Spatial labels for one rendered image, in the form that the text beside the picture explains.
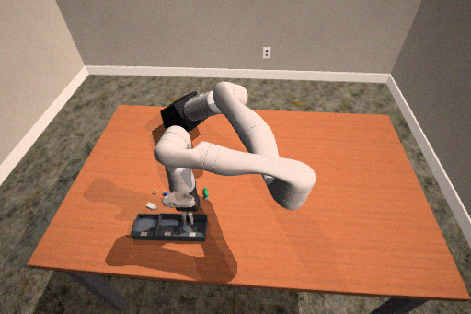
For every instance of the dark grey rack of three bins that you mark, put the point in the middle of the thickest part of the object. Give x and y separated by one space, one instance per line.
169 222

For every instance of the grey usb stick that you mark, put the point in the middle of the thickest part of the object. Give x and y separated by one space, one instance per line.
152 206

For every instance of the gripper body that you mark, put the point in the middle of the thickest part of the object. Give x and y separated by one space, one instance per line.
183 196

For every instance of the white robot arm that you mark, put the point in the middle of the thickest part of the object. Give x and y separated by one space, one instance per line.
289 181

